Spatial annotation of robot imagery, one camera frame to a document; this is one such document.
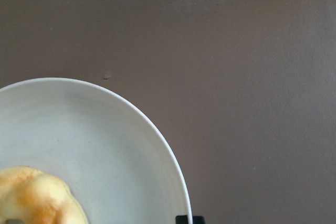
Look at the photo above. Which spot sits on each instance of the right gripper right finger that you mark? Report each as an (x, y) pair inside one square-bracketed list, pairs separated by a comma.
[(198, 220)]

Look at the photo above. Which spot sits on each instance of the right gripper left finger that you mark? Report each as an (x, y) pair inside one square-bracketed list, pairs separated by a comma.
[(181, 219)]

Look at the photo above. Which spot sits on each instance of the white round plate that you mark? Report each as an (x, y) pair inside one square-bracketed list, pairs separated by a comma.
[(116, 162)]

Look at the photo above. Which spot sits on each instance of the braided glazed donut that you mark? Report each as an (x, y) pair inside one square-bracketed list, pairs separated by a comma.
[(31, 196)]

